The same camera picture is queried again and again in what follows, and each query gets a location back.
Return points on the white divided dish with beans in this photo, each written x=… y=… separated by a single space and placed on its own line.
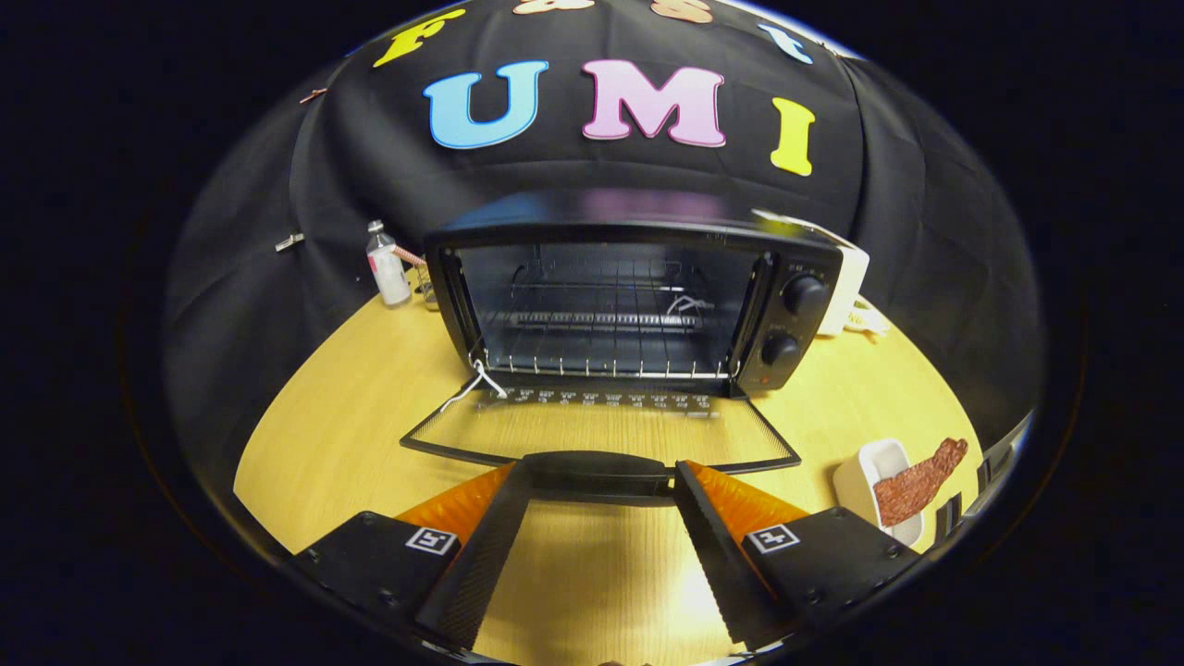
x=865 y=322

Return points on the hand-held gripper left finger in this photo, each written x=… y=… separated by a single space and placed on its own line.
x=490 y=555

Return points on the white pop-up toaster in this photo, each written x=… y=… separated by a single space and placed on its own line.
x=851 y=287

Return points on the brown meat slice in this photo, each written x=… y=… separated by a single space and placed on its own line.
x=911 y=490

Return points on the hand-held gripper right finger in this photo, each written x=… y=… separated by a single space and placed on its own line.
x=717 y=555

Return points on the grey chair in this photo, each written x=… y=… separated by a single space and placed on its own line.
x=948 y=518

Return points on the small brown cloth clip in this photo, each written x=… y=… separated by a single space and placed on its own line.
x=313 y=95

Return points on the black toaster oven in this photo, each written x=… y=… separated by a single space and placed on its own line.
x=795 y=324

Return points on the white ribbed dish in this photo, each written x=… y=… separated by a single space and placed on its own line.
x=865 y=472

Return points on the black backdrop cloth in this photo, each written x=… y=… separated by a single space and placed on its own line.
x=592 y=176

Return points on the small silver cloth clip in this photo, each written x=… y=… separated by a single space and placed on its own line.
x=289 y=242

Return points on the clear container with pink straw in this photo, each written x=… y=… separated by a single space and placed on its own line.
x=427 y=291

